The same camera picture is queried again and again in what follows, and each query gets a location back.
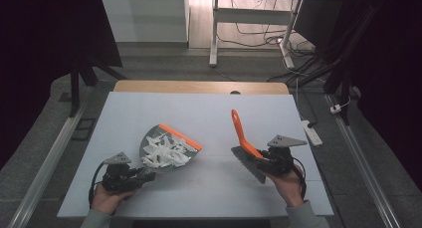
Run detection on pile of white paper scraps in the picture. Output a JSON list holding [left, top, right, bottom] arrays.
[[140, 131, 193, 169]]

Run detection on white power strip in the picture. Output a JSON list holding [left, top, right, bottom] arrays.
[[300, 119, 323, 147]]

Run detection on person's left hand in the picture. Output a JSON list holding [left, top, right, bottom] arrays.
[[90, 182, 137, 216]]

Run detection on white cabinet panel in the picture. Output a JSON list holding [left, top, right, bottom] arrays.
[[100, 0, 191, 44]]

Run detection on black metal stand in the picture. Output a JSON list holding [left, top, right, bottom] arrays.
[[321, 52, 353, 126]]

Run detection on pale blue-grey table board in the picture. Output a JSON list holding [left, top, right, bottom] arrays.
[[56, 91, 334, 220]]

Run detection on black floor cables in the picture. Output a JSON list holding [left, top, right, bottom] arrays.
[[217, 0, 332, 85]]

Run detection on wooden table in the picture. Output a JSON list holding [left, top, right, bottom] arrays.
[[112, 80, 291, 96]]

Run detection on aluminium floor rail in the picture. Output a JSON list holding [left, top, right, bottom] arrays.
[[7, 100, 89, 228], [325, 94, 402, 228]]

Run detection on person's right hand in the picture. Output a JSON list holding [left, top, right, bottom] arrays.
[[264, 163, 307, 208]]

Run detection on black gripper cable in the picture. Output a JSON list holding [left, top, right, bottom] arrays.
[[88, 160, 107, 208], [292, 156, 309, 200]]

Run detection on orange-handled grey brush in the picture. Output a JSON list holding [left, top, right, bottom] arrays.
[[230, 109, 269, 185]]

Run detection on grey dustpan with orange edge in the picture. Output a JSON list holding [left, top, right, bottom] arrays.
[[138, 122, 204, 175]]

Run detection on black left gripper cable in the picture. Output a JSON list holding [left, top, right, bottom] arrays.
[[88, 160, 107, 208]]

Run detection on white desk frame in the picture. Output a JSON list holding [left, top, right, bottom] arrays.
[[208, 0, 304, 70]]

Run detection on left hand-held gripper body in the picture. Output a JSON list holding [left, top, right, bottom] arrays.
[[100, 150, 147, 194]]

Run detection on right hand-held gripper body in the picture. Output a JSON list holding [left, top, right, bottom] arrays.
[[261, 134, 309, 177]]

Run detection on black tripod stand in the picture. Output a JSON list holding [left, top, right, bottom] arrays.
[[67, 53, 127, 118]]

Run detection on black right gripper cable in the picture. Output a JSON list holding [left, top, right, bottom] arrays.
[[292, 156, 309, 200]]

